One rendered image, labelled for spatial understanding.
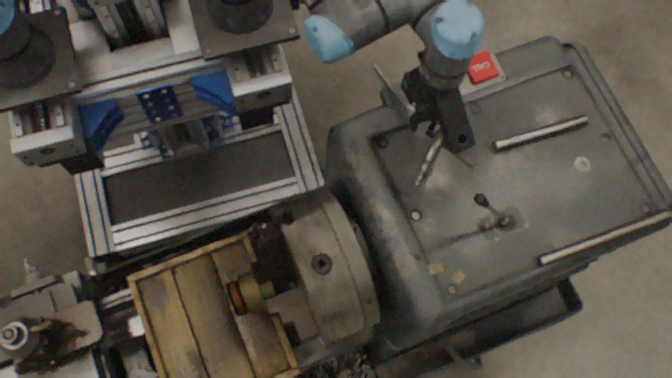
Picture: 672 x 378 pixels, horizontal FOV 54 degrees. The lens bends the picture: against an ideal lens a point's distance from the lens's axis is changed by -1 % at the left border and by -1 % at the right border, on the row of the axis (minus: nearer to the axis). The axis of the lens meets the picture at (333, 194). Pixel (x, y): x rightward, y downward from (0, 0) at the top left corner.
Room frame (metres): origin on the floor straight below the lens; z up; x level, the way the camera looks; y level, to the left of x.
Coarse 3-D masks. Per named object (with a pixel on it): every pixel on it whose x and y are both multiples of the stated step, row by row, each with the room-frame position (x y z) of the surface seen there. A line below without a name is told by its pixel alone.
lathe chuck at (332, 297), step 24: (312, 216) 0.36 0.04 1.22; (288, 240) 0.30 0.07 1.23; (312, 240) 0.31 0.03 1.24; (336, 240) 0.31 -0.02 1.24; (312, 264) 0.26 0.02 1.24; (336, 264) 0.27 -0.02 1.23; (312, 288) 0.22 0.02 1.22; (336, 288) 0.23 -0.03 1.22; (312, 312) 0.19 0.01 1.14; (336, 312) 0.19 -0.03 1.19; (360, 312) 0.19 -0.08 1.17; (336, 336) 0.15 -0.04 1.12
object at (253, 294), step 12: (240, 276) 0.25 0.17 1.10; (252, 276) 0.25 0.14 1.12; (228, 288) 0.22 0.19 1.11; (240, 288) 0.22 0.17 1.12; (252, 288) 0.22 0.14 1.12; (264, 288) 0.23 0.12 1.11; (240, 300) 0.20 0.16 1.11; (252, 300) 0.20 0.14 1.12; (264, 300) 0.20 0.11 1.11; (240, 312) 0.18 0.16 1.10; (252, 312) 0.18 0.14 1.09
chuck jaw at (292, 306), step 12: (300, 288) 0.24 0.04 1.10; (276, 300) 0.21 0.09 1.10; (288, 300) 0.21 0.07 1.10; (300, 300) 0.21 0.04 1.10; (276, 312) 0.18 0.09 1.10; (288, 312) 0.19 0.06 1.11; (300, 312) 0.19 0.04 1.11; (288, 324) 0.16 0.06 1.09; (300, 324) 0.16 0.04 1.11; (312, 324) 0.17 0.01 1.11; (300, 336) 0.14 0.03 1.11; (312, 336) 0.14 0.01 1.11
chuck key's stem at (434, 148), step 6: (438, 132) 0.52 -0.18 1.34; (432, 138) 0.51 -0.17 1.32; (438, 138) 0.51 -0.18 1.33; (432, 144) 0.50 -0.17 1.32; (438, 144) 0.50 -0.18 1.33; (432, 150) 0.49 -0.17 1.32; (438, 150) 0.49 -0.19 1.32; (426, 156) 0.48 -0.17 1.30; (432, 156) 0.48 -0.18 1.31; (426, 162) 0.47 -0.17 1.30; (420, 168) 0.46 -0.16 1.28; (426, 168) 0.46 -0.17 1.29; (420, 174) 0.45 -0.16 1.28; (414, 180) 0.44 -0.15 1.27; (420, 180) 0.44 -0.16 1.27
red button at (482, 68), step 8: (480, 56) 0.73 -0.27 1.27; (488, 56) 0.73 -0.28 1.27; (472, 64) 0.71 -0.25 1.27; (480, 64) 0.71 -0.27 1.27; (488, 64) 0.71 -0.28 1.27; (472, 72) 0.69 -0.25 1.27; (480, 72) 0.69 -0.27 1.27; (488, 72) 0.70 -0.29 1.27; (496, 72) 0.70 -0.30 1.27; (472, 80) 0.67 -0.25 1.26; (480, 80) 0.68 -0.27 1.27
